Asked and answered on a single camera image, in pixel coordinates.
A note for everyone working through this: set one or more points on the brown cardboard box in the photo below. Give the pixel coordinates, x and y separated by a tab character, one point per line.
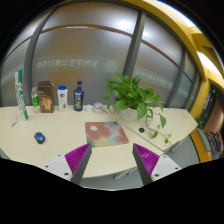
46	96

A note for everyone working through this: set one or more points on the clear green bottle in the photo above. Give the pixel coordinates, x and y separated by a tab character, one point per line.
34	96

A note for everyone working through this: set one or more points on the small black round cap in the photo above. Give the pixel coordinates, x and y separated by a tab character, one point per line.
141	130

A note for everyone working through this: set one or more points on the green potted plant white pot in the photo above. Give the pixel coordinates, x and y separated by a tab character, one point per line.
145	102

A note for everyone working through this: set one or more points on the crumpled white wrapper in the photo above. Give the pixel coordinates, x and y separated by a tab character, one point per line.
88	108

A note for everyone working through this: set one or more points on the small white packet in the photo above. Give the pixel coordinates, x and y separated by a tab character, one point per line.
13	120

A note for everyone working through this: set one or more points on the small white jar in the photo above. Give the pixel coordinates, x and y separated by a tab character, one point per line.
97	108

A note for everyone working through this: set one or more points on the green white tall box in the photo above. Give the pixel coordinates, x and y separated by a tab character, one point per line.
19	94

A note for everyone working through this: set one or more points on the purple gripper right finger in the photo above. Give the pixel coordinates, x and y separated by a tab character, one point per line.
151	166

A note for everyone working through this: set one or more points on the white shampoo bottle blue cap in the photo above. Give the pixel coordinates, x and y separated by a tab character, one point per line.
62	98

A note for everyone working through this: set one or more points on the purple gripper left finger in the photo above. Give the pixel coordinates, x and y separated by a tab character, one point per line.
72	165

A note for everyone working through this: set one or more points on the dark blue shampoo bottle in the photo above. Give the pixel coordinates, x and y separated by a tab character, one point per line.
78	97

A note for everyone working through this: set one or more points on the blue computer mouse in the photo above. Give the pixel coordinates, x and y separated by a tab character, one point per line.
40	138

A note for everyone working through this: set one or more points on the floral mouse pad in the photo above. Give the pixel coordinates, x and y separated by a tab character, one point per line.
103	134

